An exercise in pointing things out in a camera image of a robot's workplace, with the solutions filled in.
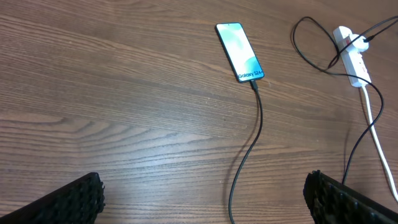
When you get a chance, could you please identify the black USB charging cable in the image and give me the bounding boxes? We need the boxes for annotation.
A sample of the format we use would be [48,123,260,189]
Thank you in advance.
[228,15,398,224]

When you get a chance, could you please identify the white power strip cord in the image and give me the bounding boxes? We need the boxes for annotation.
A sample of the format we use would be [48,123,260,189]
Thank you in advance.
[359,85,398,203]

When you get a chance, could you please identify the white power strip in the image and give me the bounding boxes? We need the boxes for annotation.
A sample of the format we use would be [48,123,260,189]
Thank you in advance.
[333,26,371,88]

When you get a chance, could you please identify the white charger plug adapter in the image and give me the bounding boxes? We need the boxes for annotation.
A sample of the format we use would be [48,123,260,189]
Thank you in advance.
[339,34,369,52]

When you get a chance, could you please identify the Samsung Galaxy smartphone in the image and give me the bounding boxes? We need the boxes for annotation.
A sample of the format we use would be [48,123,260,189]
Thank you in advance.
[215,22,265,83]

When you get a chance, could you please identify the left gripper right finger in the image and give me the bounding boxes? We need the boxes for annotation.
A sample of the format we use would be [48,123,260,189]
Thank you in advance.
[303,170,397,224]

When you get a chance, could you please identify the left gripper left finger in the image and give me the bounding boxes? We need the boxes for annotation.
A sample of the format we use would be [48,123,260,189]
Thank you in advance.
[1,172,105,224]

